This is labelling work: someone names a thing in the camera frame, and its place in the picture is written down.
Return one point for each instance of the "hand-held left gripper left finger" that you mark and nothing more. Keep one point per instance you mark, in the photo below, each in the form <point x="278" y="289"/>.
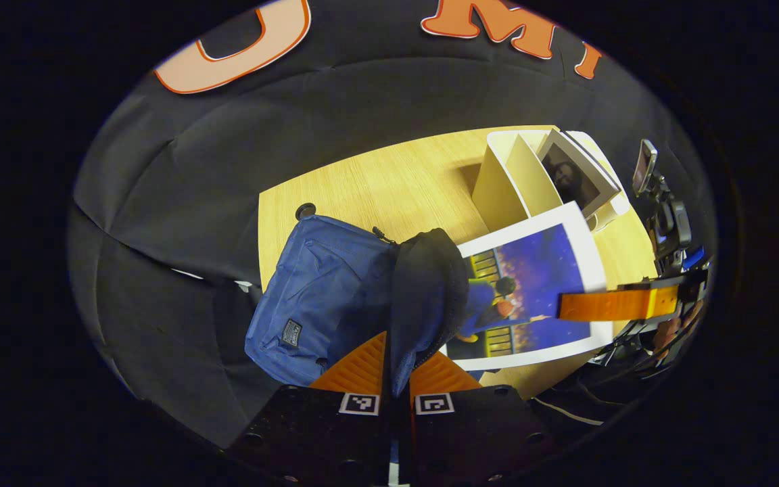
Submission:
<point x="315" y="433"/>

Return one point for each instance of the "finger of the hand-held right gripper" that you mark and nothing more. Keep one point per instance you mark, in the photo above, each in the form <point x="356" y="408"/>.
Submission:
<point x="612" y="304"/>

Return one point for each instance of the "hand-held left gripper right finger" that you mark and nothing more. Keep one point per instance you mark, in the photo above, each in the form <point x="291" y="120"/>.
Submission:
<point x="470" y="433"/>

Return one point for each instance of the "starry blue cover book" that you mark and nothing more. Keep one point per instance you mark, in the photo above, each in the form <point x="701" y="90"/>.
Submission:
<point x="545" y="270"/>

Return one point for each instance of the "dark portrait cover book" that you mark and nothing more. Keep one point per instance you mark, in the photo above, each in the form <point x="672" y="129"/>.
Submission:
<point x="575" y="179"/>

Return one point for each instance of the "blue schoolbag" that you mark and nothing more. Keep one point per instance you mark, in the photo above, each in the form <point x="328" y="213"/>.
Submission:
<point x="335" y="291"/>

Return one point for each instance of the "white bookshelf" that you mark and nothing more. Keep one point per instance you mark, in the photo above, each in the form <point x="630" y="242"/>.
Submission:
<point x="498" y="189"/>

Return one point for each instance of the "black backdrop cloth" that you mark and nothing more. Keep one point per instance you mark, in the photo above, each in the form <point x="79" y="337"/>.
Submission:
<point x="180" y="203"/>

